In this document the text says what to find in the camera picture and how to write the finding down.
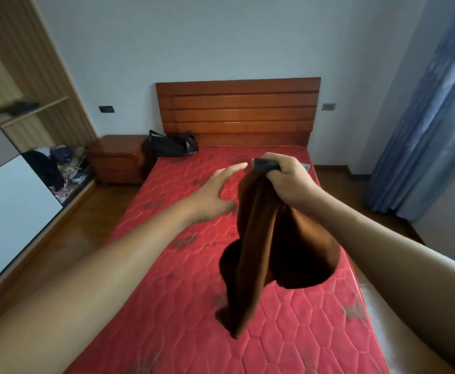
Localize red quilted mattress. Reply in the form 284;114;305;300
65;145;390;374

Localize person's right forearm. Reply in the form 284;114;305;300
301;189;455;371

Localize person's left hand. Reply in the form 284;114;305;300
186;162;249;224

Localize wooden headboard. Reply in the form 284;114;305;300
155;77;455;374

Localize white grey sliding wardrobe door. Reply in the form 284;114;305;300
0;101;64;297

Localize black bag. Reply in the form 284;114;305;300
148;129;199;158

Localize blue curtain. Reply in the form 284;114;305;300
362;0;455;222

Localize wooden wardrobe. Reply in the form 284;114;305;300
0;0;100;308

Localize wooden nightstand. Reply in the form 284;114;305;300
86;135;150;186

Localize black folded cloth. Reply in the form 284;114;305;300
22;150;65;191

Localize brown sweater with blue trim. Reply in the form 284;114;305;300
215;158;342;340

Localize person's right hand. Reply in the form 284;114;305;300
262;152;323;209

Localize person's left forearm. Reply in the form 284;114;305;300
0;198;201;374

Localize dark grey trousers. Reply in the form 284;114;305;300
0;100;41;117

